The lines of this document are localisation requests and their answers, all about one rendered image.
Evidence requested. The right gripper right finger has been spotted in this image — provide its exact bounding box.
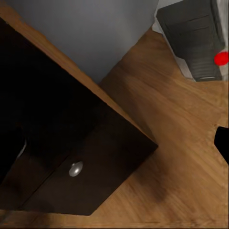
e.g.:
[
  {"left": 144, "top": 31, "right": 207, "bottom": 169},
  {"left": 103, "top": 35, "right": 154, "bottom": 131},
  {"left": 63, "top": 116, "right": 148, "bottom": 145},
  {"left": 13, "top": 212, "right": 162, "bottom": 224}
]
[{"left": 214, "top": 127, "right": 229, "bottom": 165}]

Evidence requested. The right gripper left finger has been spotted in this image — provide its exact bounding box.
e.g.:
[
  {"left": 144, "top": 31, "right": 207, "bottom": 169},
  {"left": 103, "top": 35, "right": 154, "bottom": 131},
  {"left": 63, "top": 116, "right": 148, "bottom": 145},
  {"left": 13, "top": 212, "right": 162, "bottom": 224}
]
[{"left": 0, "top": 127, "right": 25, "bottom": 184}]

